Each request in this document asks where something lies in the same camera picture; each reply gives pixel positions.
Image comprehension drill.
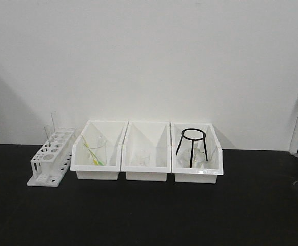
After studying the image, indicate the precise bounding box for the large glass beaker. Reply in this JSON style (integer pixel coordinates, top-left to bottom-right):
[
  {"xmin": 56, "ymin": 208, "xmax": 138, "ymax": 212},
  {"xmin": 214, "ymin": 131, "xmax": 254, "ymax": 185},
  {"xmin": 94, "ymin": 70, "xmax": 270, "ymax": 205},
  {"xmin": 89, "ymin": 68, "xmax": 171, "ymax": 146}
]
[{"xmin": 86, "ymin": 135, "xmax": 107, "ymax": 166}]

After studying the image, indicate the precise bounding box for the white test tube rack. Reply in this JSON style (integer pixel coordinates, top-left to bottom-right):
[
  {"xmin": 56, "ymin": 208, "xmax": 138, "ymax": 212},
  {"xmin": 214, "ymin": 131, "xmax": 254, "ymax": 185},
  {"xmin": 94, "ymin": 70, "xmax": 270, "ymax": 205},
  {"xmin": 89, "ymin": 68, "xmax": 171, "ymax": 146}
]
[{"xmin": 27, "ymin": 128, "xmax": 76, "ymax": 187}]

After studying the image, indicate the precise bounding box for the glass test tube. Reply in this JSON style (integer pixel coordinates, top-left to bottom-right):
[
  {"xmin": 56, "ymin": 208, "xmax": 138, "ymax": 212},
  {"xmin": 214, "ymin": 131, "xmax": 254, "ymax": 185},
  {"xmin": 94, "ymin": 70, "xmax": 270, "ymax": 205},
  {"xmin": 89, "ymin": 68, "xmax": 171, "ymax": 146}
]
[{"xmin": 44, "ymin": 111, "xmax": 56, "ymax": 146}]

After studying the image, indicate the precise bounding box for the right white storage bin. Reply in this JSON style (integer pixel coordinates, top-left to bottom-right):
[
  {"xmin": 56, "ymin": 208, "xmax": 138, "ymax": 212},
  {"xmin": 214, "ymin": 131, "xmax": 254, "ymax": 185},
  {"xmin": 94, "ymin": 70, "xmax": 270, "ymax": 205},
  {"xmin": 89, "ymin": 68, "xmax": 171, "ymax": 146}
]
[{"xmin": 170, "ymin": 122, "xmax": 224, "ymax": 184}]

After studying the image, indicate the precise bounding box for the middle white storage bin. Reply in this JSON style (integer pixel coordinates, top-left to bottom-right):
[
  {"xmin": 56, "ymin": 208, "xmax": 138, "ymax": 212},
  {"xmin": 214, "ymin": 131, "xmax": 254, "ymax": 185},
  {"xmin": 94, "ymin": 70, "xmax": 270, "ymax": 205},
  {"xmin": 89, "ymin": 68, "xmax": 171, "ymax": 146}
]
[{"xmin": 121, "ymin": 121, "xmax": 171, "ymax": 182}]

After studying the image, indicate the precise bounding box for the left white storage bin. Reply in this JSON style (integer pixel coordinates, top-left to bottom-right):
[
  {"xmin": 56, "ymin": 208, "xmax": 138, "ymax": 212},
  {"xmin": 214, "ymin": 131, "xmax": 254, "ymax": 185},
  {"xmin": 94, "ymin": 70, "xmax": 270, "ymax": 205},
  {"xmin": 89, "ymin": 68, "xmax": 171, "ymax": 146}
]
[{"xmin": 70, "ymin": 120, "xmax": 128, "ymax": 180}]

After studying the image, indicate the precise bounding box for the white storage bin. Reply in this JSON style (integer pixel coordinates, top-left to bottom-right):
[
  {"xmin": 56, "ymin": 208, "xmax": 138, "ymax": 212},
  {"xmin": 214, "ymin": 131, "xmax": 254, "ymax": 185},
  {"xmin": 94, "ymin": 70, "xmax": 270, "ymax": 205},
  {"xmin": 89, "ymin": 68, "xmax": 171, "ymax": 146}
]
[
  {"xmin": 170, "ymin": 122, "xmax": 224, "ymax": 184},
  {"xmin": 70, "ymin": 120, "xmax": 128, "ymax": 180},
  {"xmin": 121, "ymin": 121, "xmax": 171, "ymax": 182}
]

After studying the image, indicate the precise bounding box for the black wire tripod stand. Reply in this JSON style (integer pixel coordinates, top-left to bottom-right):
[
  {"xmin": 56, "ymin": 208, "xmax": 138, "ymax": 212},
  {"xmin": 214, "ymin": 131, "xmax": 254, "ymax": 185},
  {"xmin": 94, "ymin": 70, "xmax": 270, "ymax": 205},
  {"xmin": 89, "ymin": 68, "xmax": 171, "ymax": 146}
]
[{"xmin": 176, "ymin": 128, "xmax": 208, "ymax": 161}]

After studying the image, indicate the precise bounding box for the glass flask in bin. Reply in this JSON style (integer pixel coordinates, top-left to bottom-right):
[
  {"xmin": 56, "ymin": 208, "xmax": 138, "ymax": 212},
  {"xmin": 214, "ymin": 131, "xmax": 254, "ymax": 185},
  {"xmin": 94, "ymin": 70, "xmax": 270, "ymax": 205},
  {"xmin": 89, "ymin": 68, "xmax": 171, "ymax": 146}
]
[{"xmin": 180, "ymin": 147, "xmax": 206, "ymax": 168}]

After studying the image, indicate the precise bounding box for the small glass beaker in bin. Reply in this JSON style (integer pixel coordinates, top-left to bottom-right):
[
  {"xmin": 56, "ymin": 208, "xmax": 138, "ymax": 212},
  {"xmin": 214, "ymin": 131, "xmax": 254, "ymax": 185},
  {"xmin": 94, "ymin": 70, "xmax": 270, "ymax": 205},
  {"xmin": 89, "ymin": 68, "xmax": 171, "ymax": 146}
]
[{"xmin": 135, "ymin": 150, "xmax": 150, "ymax": 167}]

